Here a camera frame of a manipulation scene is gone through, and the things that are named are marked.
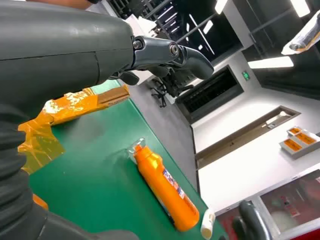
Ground brown cardboard strip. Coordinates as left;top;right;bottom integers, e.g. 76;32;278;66
97;86;131;108

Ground ceiling light panel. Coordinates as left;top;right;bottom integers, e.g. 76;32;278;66
214;0;229;15
290;0;311;18
202;19;214;35
247;55;294;70

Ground dark framed window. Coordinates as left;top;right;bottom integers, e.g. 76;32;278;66
174;64;245;125

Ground green table mat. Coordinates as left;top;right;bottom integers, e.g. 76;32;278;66
29;79;229;240

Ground red white framed cabinet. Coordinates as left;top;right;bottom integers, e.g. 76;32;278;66
214;168;320;240

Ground grey panel orange labels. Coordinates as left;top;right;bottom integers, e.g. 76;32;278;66
278;125;320;160

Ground small white bottle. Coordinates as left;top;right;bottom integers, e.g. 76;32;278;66
199;208;216;240

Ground brown door frame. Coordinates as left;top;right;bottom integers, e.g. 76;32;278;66
194;105;302;171

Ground white plastic wrapped object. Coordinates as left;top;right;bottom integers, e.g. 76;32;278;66
281;9;320;56

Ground black office chair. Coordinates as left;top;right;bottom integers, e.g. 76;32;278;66
146;64;198;109

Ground orange bottle clear cap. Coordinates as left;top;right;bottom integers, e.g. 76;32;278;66
127;137;201;233

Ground person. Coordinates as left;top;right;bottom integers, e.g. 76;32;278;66
25;0;102;11

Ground yellow plastic film sheet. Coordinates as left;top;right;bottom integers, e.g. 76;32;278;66
17;85;131;212

